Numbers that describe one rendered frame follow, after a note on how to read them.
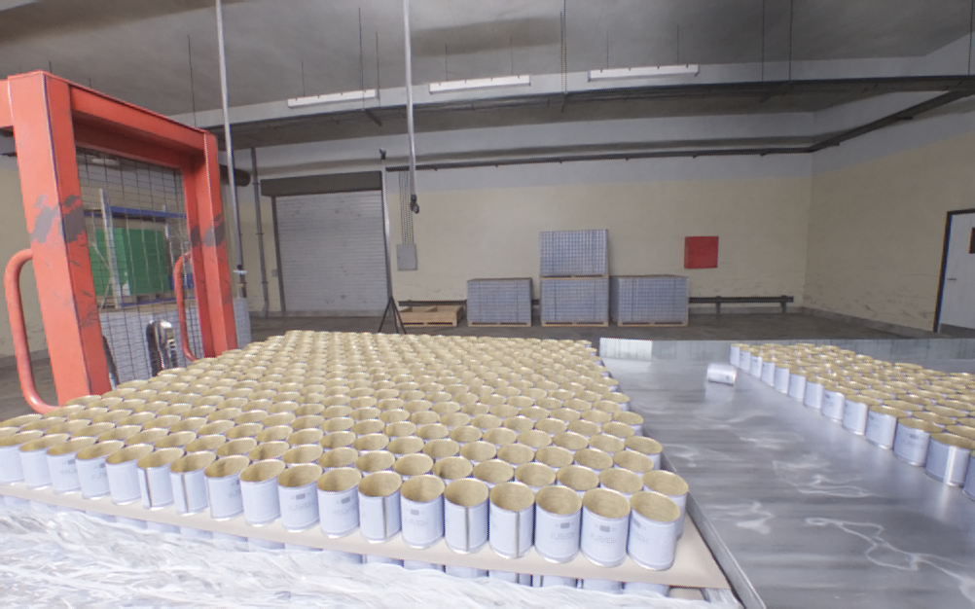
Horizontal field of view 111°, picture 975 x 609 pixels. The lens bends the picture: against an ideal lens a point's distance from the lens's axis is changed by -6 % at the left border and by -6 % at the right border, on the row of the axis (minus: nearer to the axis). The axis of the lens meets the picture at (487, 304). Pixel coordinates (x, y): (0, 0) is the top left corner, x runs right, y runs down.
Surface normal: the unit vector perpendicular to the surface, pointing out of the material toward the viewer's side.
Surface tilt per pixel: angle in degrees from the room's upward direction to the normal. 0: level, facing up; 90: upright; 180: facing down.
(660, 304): 88
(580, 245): 91
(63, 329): 90
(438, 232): 90
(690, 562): 2
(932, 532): 0
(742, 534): 0
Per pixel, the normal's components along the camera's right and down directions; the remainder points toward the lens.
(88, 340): 0.99, -0.01
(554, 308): -0.15, 0.16
